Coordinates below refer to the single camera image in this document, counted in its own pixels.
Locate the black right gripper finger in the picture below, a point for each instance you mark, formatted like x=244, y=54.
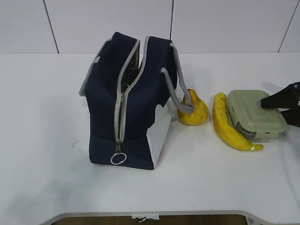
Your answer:
x=292, y=117
x=287, y=98

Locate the navy blue lunch bag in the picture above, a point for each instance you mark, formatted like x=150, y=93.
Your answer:
x=131, y=99

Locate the green lidded lunch box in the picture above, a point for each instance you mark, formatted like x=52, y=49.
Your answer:
x=252, y=121

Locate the yellow pear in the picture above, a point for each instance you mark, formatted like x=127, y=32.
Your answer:
x=200, y=113

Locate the white tape on table edge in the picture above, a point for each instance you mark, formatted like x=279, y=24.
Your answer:
x=145, y=216

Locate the yellow banana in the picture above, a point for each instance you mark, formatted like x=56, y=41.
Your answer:
x=226, y=131

